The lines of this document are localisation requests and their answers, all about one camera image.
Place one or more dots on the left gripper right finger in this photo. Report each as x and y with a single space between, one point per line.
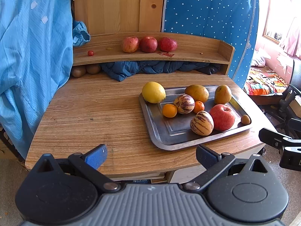
216 165

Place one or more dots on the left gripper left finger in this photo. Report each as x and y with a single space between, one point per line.
86 165

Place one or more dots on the striped pepino melon front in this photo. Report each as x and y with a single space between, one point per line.
202 123

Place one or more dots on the striped pepino melon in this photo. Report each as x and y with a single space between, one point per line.
202 123
184 103

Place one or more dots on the large red apple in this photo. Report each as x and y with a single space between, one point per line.
223 117

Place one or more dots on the dark orange mandarin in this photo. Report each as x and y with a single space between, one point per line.
199 106

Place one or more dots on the striped pepino melon back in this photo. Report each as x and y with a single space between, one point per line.
184 103

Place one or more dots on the brown pear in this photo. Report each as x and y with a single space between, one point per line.
223 94
197 92

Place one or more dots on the light orange mandarin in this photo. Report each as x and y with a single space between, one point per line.
169 110

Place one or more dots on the yellow lemon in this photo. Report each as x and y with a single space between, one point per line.
153 92

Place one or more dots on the black office chair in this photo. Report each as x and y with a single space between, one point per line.
284 113

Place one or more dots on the colourful patterned bedding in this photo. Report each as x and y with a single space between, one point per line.
264 81

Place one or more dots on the dark blue crumpled cloth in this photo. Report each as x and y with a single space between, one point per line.
123 69

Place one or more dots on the small red cherry tomato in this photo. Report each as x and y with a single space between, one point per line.
90 53

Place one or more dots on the wooden desk shelf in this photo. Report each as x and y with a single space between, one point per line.
107 48

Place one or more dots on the left red apple on shelf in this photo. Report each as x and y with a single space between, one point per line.
130 44

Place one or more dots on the red apple on shelf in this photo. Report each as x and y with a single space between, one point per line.
167 44
148 44
130 44

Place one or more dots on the right red apple on shelf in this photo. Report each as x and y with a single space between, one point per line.
167 44

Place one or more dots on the middle red apple on shelf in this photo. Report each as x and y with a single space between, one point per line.
148 44

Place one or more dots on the light blue hanging garment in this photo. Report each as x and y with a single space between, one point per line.
37 41

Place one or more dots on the blue polka dot fabric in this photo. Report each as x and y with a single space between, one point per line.
232 21

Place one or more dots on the wooden board behind desk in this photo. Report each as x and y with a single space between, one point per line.
119 16

